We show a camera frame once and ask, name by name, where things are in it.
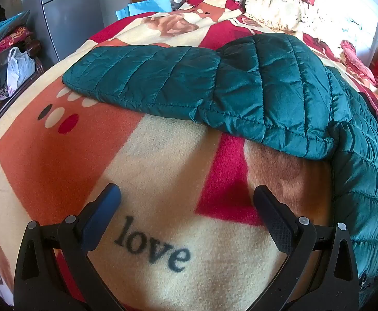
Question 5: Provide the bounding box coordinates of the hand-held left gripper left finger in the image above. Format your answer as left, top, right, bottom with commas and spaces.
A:
14, 183, 128, 311

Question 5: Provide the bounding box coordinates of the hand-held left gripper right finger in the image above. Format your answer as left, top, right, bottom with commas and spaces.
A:
253, 185, 360, 311

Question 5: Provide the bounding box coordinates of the dark green quilted jacket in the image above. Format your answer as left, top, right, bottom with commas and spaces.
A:
62, 34, 378, 311

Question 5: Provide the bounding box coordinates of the red and cream printed blanket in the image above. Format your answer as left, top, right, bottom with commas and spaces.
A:
0, 0, 378, 311

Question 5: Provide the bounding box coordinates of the red fringed pillow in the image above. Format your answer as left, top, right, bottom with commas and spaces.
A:
340, 40, 378, 86

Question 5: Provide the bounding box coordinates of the white plastic bag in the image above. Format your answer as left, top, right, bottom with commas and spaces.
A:
7, 47, 36, 97

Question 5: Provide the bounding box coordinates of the cream fringed blanket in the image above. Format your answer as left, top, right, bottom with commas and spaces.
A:
245, 0, 316, 32

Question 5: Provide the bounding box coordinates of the grey refrigerator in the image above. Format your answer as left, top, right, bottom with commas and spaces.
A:
0, 0, 133, 68

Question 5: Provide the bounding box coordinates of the light blue cloth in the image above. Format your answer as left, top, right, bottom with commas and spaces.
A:
116, 0, 173, 20

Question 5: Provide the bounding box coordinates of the blue pillow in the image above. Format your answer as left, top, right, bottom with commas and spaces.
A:
0, 10, 31, 52

